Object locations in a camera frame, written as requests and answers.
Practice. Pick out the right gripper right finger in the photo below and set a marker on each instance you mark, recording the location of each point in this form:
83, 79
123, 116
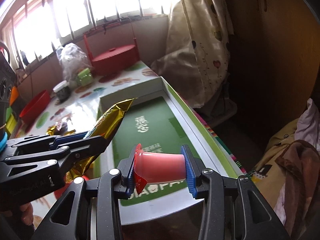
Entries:
233, 204

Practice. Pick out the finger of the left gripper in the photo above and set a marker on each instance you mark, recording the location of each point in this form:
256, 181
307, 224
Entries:
41, 143
72, 152

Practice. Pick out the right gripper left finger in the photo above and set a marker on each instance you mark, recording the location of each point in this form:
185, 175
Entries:
88, 206

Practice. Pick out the long gold bar front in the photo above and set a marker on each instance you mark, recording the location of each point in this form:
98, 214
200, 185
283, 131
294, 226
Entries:
106, 126

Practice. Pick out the pink jelly cup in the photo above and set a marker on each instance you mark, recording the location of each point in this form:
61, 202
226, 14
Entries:
157, 168

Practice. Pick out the gold peanut candy pack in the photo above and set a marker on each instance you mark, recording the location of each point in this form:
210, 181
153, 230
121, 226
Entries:
60, 128

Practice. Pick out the person's left hand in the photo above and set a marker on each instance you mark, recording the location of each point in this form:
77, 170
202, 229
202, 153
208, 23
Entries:
24, 213

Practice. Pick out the red oval bowl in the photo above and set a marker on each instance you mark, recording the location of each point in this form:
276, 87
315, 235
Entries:
35, 107

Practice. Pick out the stacked colourful boxes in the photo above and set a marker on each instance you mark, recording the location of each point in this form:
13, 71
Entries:
11, 116

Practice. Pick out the dark glass jar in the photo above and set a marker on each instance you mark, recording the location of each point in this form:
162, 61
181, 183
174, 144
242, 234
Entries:
62, 91

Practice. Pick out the pile of clothes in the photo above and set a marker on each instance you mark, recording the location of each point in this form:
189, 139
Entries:
288, 174

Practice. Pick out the green jar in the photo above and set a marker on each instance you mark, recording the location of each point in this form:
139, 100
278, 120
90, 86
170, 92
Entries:
84, 77

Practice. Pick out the clear plastic bag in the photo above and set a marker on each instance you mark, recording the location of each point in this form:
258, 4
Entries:
73, 60

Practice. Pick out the green white cardboard tray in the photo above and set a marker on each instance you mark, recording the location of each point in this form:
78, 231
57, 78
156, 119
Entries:
160, 121

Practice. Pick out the beige patterned curtain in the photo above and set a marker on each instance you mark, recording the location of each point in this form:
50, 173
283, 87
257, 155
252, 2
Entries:
196, 58

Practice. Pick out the red basket with handle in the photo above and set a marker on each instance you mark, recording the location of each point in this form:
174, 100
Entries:
115, 59

